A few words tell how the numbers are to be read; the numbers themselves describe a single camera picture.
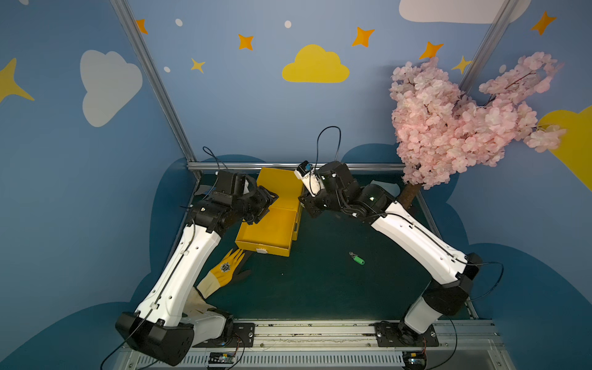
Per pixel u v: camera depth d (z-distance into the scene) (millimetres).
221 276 841
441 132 704
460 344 743
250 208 596
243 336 754
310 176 566
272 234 820
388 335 739
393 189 1155
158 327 368
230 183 508
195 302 795
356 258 926
